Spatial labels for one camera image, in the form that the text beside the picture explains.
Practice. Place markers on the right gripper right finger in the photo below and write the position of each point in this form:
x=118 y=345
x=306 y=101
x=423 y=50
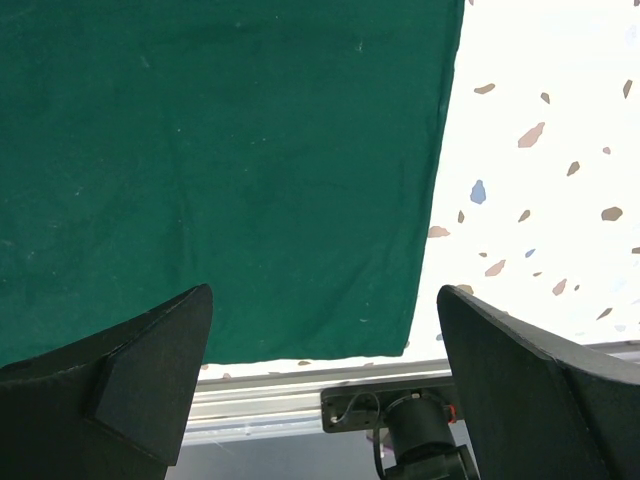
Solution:
x=538 y=406

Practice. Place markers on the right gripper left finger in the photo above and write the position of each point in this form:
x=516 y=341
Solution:
x=113 y=405

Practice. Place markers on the green surgical cloth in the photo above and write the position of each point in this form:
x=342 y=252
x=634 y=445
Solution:
x=282 y=152

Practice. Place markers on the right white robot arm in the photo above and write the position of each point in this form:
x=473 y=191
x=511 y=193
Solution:
x=420 y=440

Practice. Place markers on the aluminium mounting rail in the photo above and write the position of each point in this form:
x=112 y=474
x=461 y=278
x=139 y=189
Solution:
x=282 y=398

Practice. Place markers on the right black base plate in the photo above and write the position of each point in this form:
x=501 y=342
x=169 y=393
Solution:
x=350 y=408

